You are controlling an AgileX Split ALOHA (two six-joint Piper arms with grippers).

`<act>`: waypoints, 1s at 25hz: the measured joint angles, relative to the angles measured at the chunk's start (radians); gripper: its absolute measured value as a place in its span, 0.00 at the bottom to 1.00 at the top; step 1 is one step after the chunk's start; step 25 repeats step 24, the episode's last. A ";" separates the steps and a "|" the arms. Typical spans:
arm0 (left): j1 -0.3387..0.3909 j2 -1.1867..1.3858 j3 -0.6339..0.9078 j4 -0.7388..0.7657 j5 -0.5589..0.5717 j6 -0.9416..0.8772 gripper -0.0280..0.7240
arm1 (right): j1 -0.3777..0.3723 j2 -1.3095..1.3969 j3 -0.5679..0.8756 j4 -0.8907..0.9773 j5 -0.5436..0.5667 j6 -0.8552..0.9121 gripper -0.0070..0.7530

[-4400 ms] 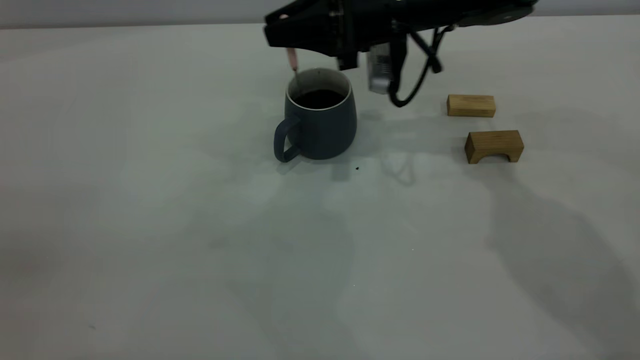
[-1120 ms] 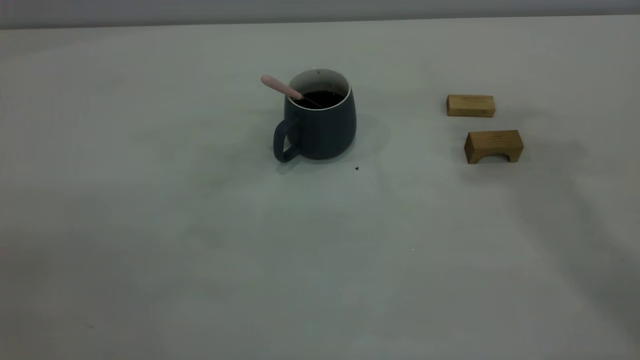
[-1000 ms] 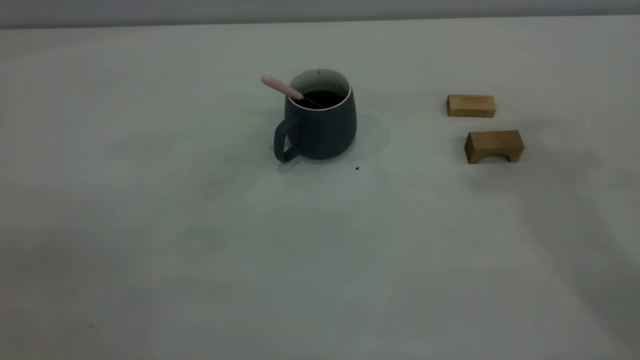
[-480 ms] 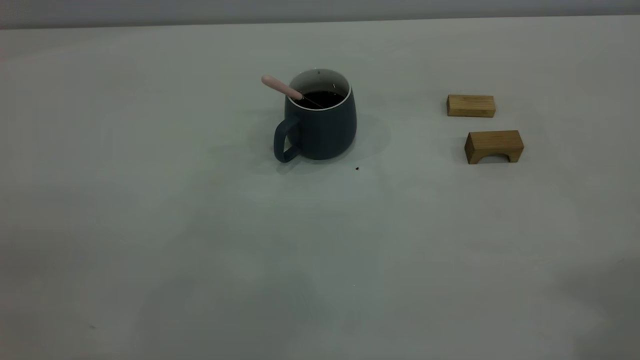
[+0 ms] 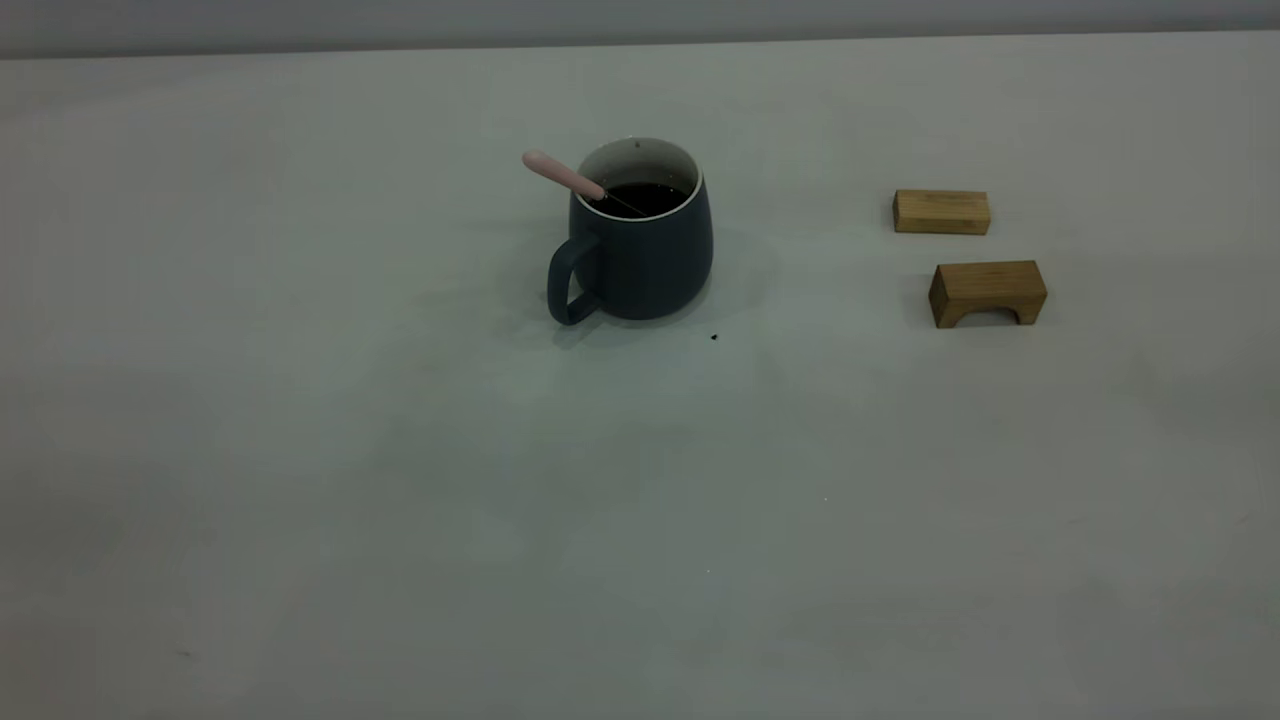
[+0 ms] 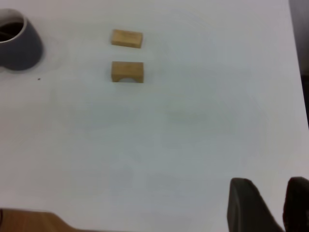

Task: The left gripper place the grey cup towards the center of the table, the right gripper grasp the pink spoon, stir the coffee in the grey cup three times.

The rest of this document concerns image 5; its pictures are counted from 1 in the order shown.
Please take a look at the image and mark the arched wooden block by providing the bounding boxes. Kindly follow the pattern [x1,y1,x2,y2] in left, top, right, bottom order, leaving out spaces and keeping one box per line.
[929,260,1049,329]

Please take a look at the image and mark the dark grey ceramic mug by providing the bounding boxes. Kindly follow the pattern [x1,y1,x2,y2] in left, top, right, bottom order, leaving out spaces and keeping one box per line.
[547,137,714,326]

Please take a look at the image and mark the pink handled metal spoon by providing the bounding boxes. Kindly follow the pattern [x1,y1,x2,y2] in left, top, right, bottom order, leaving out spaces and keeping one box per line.
[522,150,651,217]

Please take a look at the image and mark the rectangular wooden block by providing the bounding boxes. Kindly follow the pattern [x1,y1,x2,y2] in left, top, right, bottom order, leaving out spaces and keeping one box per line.
[893,189,992,236]

